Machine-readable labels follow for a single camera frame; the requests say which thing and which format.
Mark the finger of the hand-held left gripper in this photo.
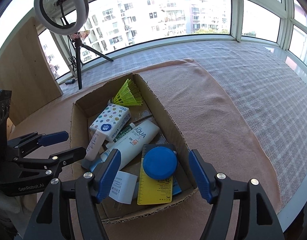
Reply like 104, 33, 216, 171
7, 131, 69, 157
13, 147, 87, 178

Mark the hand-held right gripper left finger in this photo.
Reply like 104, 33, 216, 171
23, 149, 122, 240

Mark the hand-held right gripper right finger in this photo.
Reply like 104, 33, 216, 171
189, 149, 285, 240

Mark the white plug adapter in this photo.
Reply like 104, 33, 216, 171
108, 171, 138, 205

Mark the blue phone stand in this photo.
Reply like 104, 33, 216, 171
172, 150, 183, 195

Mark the white tube grey cap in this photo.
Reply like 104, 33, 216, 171
81, 131, 106, 169

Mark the blue round case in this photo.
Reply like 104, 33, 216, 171
143, 147, 178, 180

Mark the yellow ruler card pack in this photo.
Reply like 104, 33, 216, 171
137, 144, 174, 205

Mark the white sunscreen tube blue cap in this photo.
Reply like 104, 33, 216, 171
90, 120, 160, 172

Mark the green and white tube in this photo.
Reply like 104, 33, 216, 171
113, 122, 136, 140

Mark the patterned white tissue pack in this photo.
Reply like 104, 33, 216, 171
89, 104, 132, 142

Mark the brown cardboard box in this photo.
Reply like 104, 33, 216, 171
70, 73, 199, 224

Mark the yellow plastic shuttlecock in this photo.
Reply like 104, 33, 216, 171
112, 79, 144, 106

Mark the large light wooden board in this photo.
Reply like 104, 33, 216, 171
0, 16, 64, 127

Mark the pink paper tag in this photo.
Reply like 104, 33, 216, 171
71, 30, 90, 40

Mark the grey checked cloth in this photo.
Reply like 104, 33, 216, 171
57, 40, 307, 205

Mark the black ring light cable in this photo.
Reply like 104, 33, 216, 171
67, 55, 78, 80

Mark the white ring light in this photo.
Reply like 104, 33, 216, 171
34, 0, 89, 34

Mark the white window frame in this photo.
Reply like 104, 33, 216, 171
0, 0, 307, 85

